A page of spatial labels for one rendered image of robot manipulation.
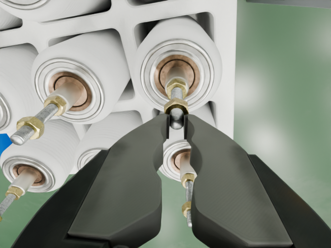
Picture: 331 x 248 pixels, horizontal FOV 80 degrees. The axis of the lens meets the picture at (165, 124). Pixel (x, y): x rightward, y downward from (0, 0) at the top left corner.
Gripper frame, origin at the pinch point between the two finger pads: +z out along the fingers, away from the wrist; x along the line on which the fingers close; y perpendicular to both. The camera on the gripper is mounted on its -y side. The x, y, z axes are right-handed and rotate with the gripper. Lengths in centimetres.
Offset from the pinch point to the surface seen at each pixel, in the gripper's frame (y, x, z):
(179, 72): -0.4, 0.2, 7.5
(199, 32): -3.6, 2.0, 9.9
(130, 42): -1.5, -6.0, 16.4
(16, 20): -3.6, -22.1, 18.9
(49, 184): 17.7, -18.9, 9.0
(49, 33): -2.4, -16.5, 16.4
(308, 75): 8.4, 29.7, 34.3
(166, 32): -3.6, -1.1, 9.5
